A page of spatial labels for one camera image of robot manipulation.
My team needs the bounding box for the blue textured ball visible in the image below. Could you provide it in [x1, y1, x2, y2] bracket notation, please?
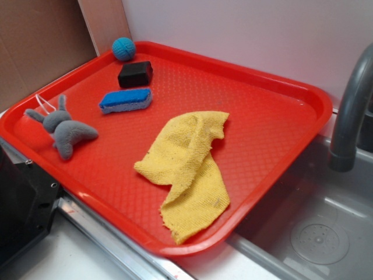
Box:
[112, 37, 136, 61]

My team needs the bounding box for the red plastic tray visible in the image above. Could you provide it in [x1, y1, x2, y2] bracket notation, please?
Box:
[1, 42, 332, 257]

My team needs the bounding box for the metal rail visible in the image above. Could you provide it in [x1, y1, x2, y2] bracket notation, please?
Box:
[58, 193, 193, 279]

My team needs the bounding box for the grey faucet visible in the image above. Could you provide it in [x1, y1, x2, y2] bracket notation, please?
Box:
[328, 44, 372, 172]

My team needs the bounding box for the blue sponge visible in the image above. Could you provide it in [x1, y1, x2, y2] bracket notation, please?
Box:
[98, 88, 153, 114]

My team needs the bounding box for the yellow cloth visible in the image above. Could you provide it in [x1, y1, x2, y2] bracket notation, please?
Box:
[134, 111, 230, 245]

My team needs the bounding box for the grey plush toy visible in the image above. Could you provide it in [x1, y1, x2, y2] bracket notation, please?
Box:
[24, 94, 98, 160]

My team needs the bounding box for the black box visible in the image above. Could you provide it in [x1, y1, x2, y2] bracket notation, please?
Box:
[118, 61, 153, 88]

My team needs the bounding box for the grey sink basin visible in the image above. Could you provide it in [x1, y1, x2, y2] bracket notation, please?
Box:
[227, 136, 372, 279]

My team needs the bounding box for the brown cardboard panel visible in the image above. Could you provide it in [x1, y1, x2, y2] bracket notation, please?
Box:
[1, 1, 96, 111]

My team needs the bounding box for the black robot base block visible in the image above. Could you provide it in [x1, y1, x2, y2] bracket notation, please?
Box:
[1, 149, 62, 269]

